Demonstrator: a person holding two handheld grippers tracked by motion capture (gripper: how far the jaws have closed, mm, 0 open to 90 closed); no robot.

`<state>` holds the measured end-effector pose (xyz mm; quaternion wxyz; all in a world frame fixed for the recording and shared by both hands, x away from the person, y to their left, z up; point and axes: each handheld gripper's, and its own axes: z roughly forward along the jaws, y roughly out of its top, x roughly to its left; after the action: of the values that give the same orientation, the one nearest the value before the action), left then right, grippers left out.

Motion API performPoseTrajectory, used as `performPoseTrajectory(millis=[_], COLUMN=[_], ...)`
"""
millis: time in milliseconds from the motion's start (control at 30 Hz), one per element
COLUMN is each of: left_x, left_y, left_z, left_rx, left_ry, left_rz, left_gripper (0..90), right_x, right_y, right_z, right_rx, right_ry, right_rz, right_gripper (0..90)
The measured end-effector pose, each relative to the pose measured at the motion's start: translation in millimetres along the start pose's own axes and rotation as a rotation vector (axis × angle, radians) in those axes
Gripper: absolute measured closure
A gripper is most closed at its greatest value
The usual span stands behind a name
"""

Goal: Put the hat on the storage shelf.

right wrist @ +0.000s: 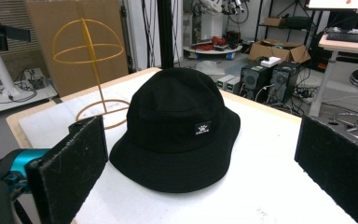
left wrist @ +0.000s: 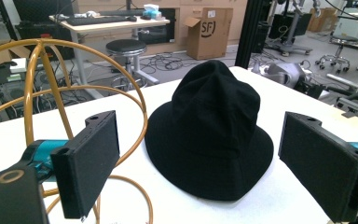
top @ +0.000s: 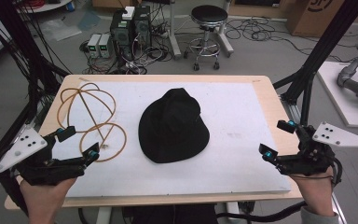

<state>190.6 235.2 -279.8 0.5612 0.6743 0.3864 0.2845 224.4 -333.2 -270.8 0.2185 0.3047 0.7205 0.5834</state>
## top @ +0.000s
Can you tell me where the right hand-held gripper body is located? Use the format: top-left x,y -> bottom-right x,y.
275,121 -> 358,188

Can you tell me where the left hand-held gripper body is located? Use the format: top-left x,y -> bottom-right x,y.
0,125 -> 87,188

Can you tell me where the person's right hand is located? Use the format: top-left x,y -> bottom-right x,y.
288,167 -> 337,217

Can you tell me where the person's left hand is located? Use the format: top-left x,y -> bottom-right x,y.
19,176 -> 77,224

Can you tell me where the wooden table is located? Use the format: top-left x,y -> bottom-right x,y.
4,74 -> 303,210

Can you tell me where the white table mat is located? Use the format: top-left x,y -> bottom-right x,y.
51,81 -> 293,199

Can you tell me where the white floor platform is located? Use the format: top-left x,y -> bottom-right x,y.
316,61 -> 358,130

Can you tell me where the black bucket hat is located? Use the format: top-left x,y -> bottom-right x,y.
137,87 -> 211,164

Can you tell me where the grey power supply unit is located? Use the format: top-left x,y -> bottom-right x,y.
98,33 -> 114,59
87,33 -> 103,59

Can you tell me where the clear plastic sheet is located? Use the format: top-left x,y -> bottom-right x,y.
39,18 -> 83,42

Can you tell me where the black computer tower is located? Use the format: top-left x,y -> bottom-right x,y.
109,10 -> 135,61
132,5 -> 153,49

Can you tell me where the cardboard box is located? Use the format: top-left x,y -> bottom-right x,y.
285,0 -> 358,38

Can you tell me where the white round table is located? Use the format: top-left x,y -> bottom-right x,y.
16,0 -> 73,14

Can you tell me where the black round stool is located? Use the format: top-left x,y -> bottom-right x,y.
183,4 -> 230,72

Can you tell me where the white box device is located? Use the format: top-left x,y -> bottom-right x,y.
121,6 -> 136,21

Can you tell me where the tan wire hat stand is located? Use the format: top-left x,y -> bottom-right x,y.
57,81 -> 128,163

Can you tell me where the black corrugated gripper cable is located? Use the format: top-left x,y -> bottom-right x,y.
215,158 -> 344,224

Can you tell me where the tangle of floor cables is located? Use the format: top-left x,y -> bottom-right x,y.
226,17 -> 358,64

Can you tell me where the black frame post with cables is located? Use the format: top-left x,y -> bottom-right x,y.
0,0 -> 71,216

